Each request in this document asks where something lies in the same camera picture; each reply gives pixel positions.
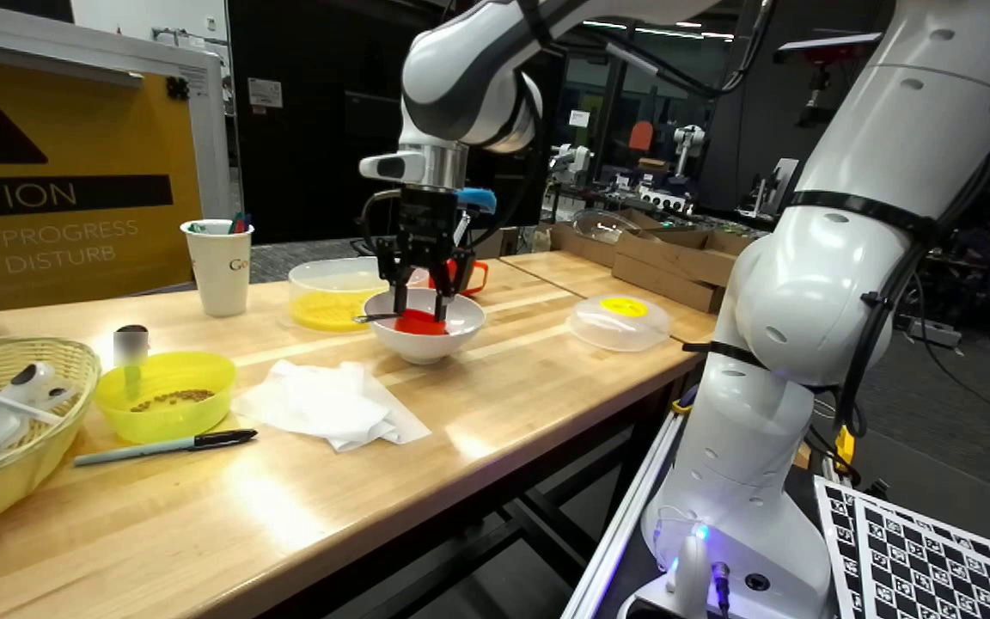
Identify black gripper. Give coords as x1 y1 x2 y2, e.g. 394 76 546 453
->
384 187 471 322

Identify red scoop metal handle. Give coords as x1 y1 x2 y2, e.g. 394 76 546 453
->
362 299 452 341

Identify white bowl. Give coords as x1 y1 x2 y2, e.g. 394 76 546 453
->
362 287 488 367

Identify clear container yellow contents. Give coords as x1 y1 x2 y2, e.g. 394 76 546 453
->
285 253 394 332

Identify yellow-green plastic bowl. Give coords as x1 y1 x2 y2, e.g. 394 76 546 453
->
94 347 239 446

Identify white paper towel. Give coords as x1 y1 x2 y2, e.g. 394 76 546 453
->
231 359 433 453

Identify white paper cup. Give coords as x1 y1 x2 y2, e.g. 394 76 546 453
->
180 216 258 320

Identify yellow plastic piece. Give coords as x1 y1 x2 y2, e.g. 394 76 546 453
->
597 294 652 322

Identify clear round lidded container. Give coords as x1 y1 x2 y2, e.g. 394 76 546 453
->
566 294 672 353

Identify long flat cardboard box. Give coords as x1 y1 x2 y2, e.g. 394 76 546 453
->
551 216 764 318

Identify brown beans pile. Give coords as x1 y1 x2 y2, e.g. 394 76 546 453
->
126 386 220 417

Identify black marker pen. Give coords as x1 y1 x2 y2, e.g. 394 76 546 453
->
71 428 262 472

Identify black metal spoon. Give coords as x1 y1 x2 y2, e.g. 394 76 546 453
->
110 322 152 405

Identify small white background robot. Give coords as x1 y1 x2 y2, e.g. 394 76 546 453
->
666 120 713 187

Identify yellow caution sign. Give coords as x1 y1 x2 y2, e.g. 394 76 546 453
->
0 55 202 313

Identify white round object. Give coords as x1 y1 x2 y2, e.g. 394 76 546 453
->
0 361 79 417

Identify woven yellow basket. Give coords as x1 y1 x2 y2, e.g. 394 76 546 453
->
0 332 102 540

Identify checkerboard calibration board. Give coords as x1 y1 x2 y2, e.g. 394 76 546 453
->
810 475 990 619

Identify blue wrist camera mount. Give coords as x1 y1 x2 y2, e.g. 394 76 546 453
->
452 187 502 220

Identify aluminium frame rail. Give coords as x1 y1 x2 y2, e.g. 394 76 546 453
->
561 405 686 619

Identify black cable bundle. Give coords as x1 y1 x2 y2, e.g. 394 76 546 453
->
353 0 944 462

